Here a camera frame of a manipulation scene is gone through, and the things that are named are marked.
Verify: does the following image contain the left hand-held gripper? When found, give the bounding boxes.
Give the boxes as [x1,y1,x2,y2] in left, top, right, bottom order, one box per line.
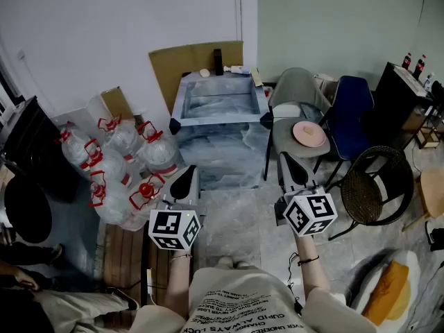
[148,165,207,251]

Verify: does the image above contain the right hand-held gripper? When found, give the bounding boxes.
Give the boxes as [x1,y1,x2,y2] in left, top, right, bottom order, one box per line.
[273,151,339,238]

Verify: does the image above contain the white pump bottle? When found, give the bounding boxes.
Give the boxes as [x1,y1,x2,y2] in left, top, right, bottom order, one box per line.
[223,65,251,76]

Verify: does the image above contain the person's right forearm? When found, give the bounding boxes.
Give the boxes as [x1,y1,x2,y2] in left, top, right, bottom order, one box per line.
[294,233,333,295]

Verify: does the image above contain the person's left forearm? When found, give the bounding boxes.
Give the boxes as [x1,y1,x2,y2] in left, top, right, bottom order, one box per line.
[164,249,194,321]

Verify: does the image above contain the pink plate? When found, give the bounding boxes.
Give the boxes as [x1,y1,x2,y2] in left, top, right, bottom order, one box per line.
[292,121,327,148]

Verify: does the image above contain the black wicker chair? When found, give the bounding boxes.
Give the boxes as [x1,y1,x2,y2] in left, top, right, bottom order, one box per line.
[327,145,416,241]

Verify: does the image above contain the white cushion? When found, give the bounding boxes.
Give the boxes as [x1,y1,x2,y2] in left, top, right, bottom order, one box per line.
[273,103,302,119]

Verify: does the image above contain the pile of clear water jugs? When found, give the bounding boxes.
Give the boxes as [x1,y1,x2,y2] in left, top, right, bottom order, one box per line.
[53,114,182,232]

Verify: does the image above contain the black wrist band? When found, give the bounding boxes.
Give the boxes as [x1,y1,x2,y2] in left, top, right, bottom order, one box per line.
[296,254,321,267]

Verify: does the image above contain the blue chair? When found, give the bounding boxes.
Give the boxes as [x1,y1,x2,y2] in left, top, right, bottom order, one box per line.
[313,75,376,187]

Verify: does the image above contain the person's shoes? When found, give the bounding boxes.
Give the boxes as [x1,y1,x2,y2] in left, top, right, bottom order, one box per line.
[216,256,251,270]

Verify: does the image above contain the wooden slat board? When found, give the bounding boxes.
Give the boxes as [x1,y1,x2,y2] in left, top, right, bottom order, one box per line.
[103,223,195,327]

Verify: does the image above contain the clothes on chair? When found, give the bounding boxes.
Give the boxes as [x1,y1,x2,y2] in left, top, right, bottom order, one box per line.
[313,73,340,99]

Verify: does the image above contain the small flat cardboard piece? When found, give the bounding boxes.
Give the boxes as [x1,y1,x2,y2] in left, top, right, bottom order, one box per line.
[100,85,135,121]

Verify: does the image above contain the white bean bag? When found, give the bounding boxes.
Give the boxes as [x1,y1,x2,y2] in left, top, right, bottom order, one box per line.
[349,249,422,327]

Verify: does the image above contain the large brown cardboard sheet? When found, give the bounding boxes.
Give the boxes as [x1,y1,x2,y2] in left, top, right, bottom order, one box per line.
[148,40,244,116]

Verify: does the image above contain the black side desk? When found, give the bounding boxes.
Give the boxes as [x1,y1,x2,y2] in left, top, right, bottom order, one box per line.
[360,61,435,152]

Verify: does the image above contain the white panel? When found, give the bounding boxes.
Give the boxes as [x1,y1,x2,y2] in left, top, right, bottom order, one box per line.
[50,95,107,137]

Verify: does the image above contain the black faucet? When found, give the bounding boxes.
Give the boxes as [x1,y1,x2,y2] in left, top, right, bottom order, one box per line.
[213,48,224,76]

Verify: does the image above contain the person's beige printed shirt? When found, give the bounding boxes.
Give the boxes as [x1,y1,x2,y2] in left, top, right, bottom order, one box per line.
[127,264,379,333]

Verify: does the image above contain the light wooden stool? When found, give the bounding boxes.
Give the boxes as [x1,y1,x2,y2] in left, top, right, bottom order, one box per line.
[401,167,444,232]

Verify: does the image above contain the orange cushion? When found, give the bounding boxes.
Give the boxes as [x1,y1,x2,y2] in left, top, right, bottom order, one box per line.
[361,259,412,326]

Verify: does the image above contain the black shoe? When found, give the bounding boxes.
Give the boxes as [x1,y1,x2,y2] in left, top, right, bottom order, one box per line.
[424,219,444,253]

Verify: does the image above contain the black round stool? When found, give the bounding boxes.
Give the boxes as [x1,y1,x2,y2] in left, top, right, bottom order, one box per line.
[3,176,53,245]

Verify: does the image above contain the black cable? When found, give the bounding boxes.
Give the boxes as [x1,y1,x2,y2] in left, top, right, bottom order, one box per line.
[285,253,303,316]

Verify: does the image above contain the small wooden frame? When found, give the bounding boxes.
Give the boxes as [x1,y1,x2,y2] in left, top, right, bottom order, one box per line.
[415,126,444,151]

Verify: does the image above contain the thin wall cable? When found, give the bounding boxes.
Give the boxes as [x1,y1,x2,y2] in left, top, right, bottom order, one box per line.
[411,0,428,65]

